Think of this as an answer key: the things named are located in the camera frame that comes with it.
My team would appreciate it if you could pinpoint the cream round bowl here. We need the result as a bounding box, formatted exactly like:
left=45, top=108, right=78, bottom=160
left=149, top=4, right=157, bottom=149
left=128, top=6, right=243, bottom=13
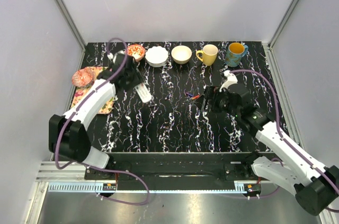
left=171, top=46, right=192, bottom=65

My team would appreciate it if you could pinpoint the yellow mug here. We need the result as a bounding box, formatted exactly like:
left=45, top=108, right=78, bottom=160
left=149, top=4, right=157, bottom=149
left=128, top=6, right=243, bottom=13
left=195, top=44, right=218, bottom=66

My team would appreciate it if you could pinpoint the red patterned small bowl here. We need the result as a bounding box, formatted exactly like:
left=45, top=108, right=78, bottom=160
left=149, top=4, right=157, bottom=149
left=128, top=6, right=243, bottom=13
left=127, top=44, right=145, bottom=62

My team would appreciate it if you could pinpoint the white scalloped bowl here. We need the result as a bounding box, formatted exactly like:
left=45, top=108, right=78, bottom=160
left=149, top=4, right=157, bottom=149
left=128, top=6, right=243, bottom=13
left=145, top=46, right=168, bottom=68

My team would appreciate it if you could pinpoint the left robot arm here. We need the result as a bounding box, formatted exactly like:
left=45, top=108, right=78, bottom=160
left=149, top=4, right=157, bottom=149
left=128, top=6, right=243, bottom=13
left=48, top=53, right=150, bottom=179

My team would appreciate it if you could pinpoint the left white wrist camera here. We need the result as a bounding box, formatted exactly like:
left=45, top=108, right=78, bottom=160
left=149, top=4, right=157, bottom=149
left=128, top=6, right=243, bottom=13
left=107, top=50, right=125, bottom=63

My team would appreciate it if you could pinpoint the blue butterfly mug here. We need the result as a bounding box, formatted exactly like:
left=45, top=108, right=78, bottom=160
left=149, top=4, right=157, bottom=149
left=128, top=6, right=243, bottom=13
left=226, top=42, right=248, bottom=67

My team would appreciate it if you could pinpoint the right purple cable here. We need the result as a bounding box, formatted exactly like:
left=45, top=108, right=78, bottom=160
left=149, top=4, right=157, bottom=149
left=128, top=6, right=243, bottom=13
left=217, top=69, right=339, bottom=213

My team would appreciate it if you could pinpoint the floral rectangular tray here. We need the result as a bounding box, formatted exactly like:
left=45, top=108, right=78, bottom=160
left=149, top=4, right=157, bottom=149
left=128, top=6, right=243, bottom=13
left=70, top=66, right=114, bottom=114

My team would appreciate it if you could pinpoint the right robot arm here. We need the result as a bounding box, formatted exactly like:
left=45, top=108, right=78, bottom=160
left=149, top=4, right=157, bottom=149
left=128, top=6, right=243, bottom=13
left=200, top=83, right=338, bottom=216

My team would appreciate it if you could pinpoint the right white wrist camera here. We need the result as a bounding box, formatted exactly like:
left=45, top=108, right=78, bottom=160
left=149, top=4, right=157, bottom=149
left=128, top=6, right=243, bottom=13
left=219, top=70, right=238, bottom=92

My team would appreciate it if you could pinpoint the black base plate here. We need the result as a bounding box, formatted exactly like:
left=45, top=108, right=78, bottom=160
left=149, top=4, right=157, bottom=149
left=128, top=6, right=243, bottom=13
left=84, top=153, right=264, bottom=193

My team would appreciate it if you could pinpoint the white remote control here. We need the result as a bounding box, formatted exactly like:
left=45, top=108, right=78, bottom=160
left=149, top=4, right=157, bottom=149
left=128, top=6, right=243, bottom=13
left=135, top=83, right=152, bottom=103

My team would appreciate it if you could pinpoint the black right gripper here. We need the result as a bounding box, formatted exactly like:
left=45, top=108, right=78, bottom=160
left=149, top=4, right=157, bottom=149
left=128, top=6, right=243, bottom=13
left=193, top=85, right=240, bottom=118

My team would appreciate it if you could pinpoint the pink patterned bowl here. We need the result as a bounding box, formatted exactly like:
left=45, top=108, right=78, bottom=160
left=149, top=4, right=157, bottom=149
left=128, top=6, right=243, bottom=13
left=72, top=67, right=94, bottom=87

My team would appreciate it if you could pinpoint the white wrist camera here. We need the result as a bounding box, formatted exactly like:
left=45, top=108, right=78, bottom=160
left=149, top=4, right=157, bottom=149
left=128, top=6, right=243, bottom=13
left=219, top=70, right=238, bottom=92
left=107, top=50, right=125, bottom=63

